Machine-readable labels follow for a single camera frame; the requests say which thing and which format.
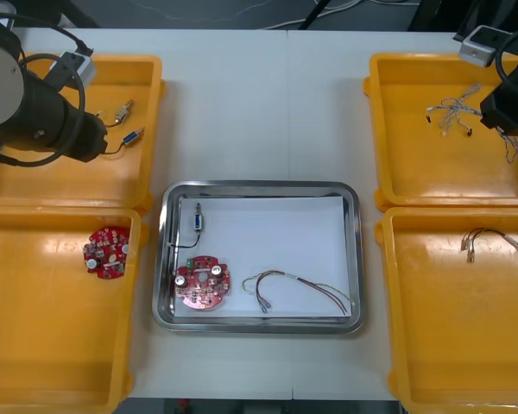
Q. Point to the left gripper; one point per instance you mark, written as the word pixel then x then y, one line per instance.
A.
pixel 90 140

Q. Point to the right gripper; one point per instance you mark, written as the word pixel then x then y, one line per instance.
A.
pixel 511 110

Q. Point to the blue label solenoid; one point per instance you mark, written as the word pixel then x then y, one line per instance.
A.
pixel 196 222
pixel 130 138

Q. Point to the round red circuit board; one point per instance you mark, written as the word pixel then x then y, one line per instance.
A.
pixel 203 288
pixel 105 254

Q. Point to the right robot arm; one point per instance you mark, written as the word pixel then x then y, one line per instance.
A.
pixel 479 43

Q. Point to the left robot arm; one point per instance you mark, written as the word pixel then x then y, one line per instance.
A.
pixel 34 116

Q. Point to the bare metal solenoid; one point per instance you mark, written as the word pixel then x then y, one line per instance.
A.
pixel 122 112

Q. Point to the yellow-orange plastic bin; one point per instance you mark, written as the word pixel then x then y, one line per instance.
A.
pixel 440 345
pixel 82 345
pixel 69 181
pixel 449 172

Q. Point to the black background furniture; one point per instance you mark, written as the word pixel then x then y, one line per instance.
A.
pixel 436 15

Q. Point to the red-black harness with terminals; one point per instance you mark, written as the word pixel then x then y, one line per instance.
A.
pixel 471 254

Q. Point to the background steel tray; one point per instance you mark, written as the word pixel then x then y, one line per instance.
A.
pixel 2 6

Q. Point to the white sheet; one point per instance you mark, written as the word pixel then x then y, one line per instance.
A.
pixel 276 233

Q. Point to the black stand leg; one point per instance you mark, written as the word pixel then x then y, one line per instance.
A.
pixel 313 15

